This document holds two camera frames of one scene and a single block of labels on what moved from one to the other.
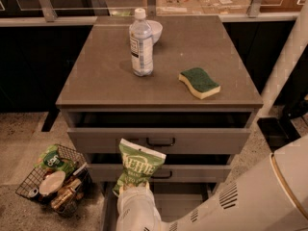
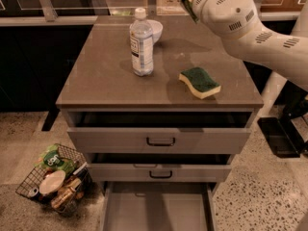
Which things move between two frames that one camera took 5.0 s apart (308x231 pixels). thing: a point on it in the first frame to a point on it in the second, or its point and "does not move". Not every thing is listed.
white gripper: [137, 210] to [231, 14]
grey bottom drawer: [175, 200] does not move
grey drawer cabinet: [175, 83] does not move
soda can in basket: [33, 192] does not move
